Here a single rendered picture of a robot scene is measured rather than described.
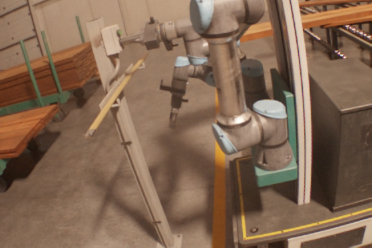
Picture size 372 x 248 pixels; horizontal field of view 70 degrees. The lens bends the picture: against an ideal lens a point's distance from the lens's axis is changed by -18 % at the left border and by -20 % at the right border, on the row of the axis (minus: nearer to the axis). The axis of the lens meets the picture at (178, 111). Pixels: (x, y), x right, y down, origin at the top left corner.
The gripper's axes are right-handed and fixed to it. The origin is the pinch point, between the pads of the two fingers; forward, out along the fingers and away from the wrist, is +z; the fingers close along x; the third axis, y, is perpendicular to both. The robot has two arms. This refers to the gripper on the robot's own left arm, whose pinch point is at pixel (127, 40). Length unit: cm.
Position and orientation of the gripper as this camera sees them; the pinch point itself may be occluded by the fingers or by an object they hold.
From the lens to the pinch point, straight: 130.4
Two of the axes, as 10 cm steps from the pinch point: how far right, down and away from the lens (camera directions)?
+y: -2.4, -5.6, -7.9
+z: -9.7, 1.6, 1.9
